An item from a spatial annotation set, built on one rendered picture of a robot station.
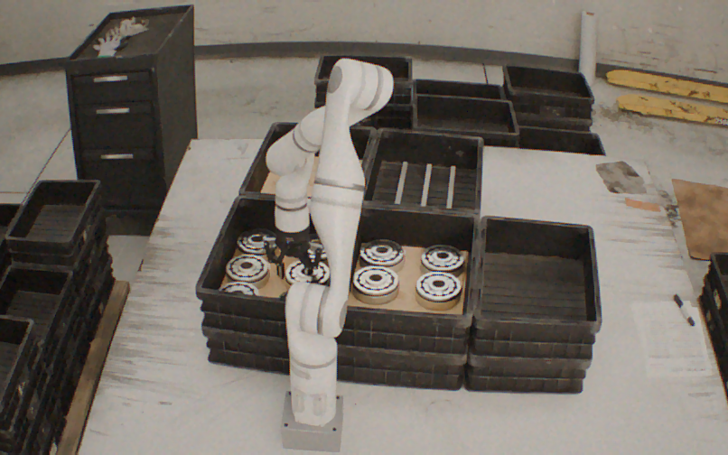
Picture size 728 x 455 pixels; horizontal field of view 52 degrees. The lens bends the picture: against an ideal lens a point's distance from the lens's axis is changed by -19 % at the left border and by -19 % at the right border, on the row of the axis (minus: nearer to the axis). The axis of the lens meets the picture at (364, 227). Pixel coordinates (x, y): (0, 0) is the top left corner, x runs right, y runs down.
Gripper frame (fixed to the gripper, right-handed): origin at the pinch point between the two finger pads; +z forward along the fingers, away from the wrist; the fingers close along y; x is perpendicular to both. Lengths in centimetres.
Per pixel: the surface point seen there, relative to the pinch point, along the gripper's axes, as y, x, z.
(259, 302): -1.9, -20.4, -6.9
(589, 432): 75, -27, 15
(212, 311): -13.6, -20.1, -1.8
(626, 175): 87, 94, 14
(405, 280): 24.5, 6.3, 2.3
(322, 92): -35, 161, 32
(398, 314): 27.2, -18.3, -7.6
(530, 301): 55, 4, 2
